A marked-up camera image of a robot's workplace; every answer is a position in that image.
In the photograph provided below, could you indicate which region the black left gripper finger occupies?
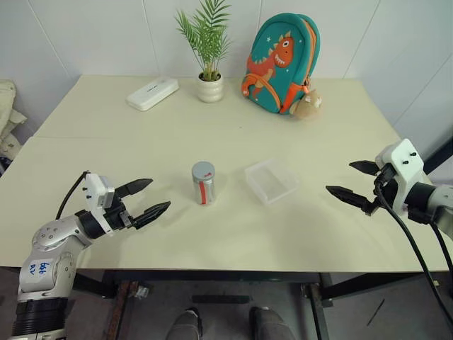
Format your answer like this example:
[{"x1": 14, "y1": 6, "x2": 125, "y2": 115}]
[
  {"x1": 131, "y1": 200, "x2": 172, "y2": 230},
  {"x1": 113, "y1": 178, "x2": 154, "y2": 199}
]

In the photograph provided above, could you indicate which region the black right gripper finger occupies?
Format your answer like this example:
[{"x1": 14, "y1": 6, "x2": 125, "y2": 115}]
[
  {"x1": 325, "y1": 185, "x2": 374, "y2": 212},
  {"x1": 349, "y1": 160, "x2": 381, "y2": 177}
]

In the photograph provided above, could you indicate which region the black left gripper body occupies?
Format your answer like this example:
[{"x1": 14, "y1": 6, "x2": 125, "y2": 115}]
[{"x1": 105, "y1": 196, "x2": 137, "y2": 231}]

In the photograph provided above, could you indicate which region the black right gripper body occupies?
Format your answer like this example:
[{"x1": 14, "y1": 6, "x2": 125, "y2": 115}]
[{"x1": 365, "y1": 163, "x2": 400, "y2": 217}]

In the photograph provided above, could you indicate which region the silver can red label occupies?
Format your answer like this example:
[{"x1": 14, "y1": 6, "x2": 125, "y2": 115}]
[{"x1": 191, "y1": 161, "x2": 216, "y2": 206}]

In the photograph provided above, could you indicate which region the clear plastic container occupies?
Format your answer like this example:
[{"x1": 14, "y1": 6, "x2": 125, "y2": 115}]
[{"x1": 243, "y1": 158, "x2": 301, "y2": 206}]

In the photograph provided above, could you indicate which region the white rectangular case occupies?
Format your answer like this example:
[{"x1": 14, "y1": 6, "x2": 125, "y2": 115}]
[{"x1": 125, "y1": 76, "x2": 180, "y2": 113}]

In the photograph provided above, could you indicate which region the grey left robot foot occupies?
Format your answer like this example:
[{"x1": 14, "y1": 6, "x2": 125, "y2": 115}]
[{"x1": 166, "y1": 307, "x2": 203, "y2": 340}]

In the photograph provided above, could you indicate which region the grey robot foot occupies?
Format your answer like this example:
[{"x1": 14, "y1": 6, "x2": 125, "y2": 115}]
[
  {"x1": 248, "y1": 305, "x2": 297, "y2": 340},
  {"x1": 166, "y1": 307, "x2": 203, "y2": 340}
]

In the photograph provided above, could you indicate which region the teal dinosaur backpack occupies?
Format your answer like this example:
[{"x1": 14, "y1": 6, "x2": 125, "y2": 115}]
[{"x1": 241, "y1": 13, "x2": 321, "y2": 115}]

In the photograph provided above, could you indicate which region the cream fabric bundle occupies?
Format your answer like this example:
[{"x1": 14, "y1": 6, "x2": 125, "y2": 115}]
[{"x1": 0, "y1": 79, "x2": 28, "y2": 178}]

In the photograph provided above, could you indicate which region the grey right robot foot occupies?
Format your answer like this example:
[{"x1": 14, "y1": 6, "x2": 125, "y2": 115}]
[{"x1": 248, "y1": 305, "x2": 297, "y2": 340}]

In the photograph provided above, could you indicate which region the green plant in white pot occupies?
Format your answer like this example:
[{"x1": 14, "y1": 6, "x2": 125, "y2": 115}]
[{"x1": 174, "y1": 0, "x2": 234, "y2": 103}]

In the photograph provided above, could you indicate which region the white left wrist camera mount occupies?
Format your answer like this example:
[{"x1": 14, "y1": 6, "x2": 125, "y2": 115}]
[{"x1": 84, "y1": 173, "x2": 116, "y2": 235}]

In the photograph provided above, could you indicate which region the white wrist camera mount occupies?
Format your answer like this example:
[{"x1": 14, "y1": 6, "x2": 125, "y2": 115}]
[
  {"x1": 374, "y1": 138, "x2": 425, "y2": 217},
  {"x1": 84, "y1": 173, "x2": 116, "y2": 235}
]

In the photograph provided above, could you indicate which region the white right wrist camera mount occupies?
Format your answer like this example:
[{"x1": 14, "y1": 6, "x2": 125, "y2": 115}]
[{"x1": 374, "y1": 138, "x2": 425, "y2": 217}]

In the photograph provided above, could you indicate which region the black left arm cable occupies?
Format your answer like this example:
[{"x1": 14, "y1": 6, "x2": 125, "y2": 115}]
[{"x1": 55, "y1": 171, "x2": 89, "y2": 221}]

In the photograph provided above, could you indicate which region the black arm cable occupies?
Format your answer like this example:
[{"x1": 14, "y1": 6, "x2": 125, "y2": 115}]
[
  {"x1": 373, "y1": 169, "x2": 453, "y2": 340},
  {"x1": 55, "y1": 171, "x2": 89, "y2": 221}
]

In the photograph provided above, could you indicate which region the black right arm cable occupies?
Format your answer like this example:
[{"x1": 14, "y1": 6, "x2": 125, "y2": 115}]
[{"x1": 373, "y1": 169, "x2": 453, "y2": 340}]

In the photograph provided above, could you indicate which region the brown plush toy keychain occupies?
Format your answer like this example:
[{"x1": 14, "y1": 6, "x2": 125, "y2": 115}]
[{"x1": 289, "y1": 78, "x2": 324, "y2": 121}]

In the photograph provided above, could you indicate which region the black metal table frame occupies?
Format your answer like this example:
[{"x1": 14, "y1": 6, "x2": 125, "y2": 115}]
[{"x1": 67, "y1": 271, "x2": 453, "y2": 340}]

